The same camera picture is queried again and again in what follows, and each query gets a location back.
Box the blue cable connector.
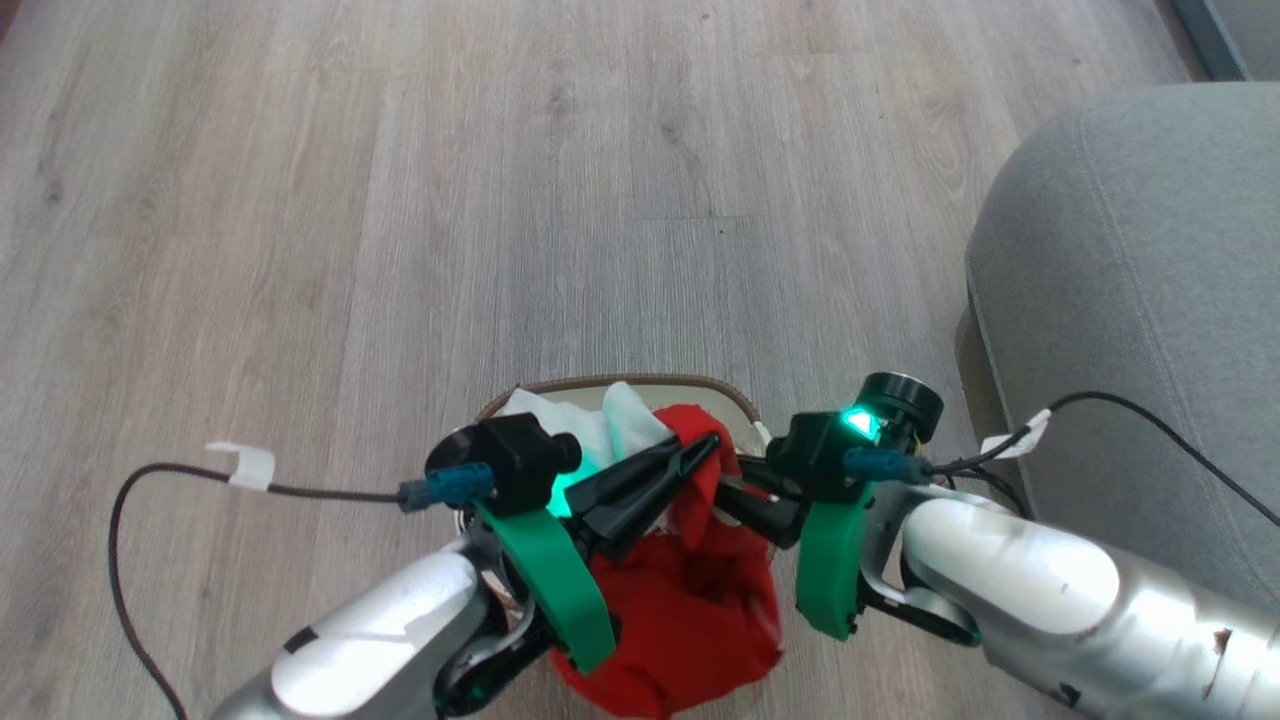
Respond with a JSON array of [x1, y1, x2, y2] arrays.
[[842, 447, 929, 484], [398, 462, 497, 514]]

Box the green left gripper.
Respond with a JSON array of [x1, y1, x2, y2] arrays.
[[474, 431, 723, 675]]

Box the grey fabric sofa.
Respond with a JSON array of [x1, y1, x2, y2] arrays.
[[963, 82, 1280, 613]]

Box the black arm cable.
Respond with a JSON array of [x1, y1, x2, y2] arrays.
[[107, 462, 406, 720], [925, 391, 1280, 528]]

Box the dark grey furniture edge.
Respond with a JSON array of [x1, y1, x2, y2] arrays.
[[1168, 0, 1280, 83]]

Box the red garment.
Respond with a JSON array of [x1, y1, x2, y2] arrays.
[[548, 402, 787, 720]]

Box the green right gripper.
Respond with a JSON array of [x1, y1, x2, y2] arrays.
[[712, 455, 875, 643]]

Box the laundry basket with brown rim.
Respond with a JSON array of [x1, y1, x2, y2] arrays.
[[474, 373, 773, 701]]

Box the white garment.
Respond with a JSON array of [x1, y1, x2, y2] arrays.
[[496, 381, 677, 483]]

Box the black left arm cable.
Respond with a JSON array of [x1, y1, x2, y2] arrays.
[[107, 462, 406, 720]]

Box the white tape tag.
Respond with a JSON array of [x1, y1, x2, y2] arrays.
[[204, 441, 277, 492], [979, 408, 1053, 461]]

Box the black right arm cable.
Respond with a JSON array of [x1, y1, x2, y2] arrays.
[[925, 391, 1280, 528]]

